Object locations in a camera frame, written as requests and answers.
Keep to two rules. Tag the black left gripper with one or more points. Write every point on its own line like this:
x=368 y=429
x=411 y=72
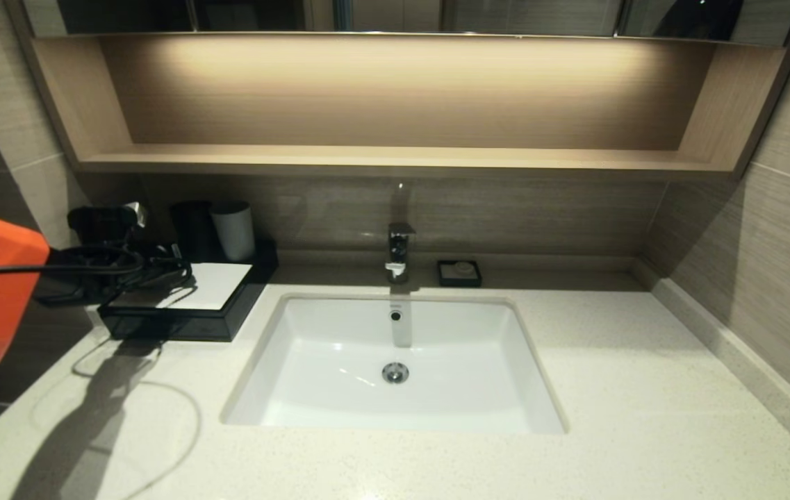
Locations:
x=120 y=271

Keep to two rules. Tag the dark grey tumbler cup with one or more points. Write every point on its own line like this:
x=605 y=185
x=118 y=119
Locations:
x=193 y=229

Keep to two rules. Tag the black box drawer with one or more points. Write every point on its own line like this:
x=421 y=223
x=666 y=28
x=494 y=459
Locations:
x=193 y=326

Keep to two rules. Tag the black amenity drawer box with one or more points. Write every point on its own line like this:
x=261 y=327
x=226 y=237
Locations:
x=256 y=278

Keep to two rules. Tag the white card panel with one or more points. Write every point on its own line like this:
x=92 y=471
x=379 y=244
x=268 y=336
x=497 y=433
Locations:
x=217 y=285

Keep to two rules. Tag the pale grey cup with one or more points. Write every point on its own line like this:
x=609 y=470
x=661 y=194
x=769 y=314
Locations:
x=236 y=235

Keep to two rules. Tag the chrome basin faucet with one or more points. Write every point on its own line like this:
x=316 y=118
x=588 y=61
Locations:
x=398 y=250

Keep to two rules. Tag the chrome sink drain plug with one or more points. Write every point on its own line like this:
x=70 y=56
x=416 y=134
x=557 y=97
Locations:
x=395 y=373

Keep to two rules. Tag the black soap dish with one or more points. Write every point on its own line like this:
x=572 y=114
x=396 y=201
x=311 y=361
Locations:
x=445 y=280

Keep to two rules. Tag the round beige soap bar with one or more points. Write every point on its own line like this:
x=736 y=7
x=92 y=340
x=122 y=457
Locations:
x=464 y=268

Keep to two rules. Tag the white ceramic sink basin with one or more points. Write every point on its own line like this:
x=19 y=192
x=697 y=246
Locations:
x=464 y=375

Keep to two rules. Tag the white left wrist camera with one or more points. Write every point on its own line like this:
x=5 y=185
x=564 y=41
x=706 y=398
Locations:
x=135 y=214

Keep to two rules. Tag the wooden wall shelf niche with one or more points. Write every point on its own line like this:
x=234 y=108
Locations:
x=394 y=160

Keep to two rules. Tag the mirrored wall cabinet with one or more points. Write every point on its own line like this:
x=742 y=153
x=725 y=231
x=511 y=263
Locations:
x=527 y=15

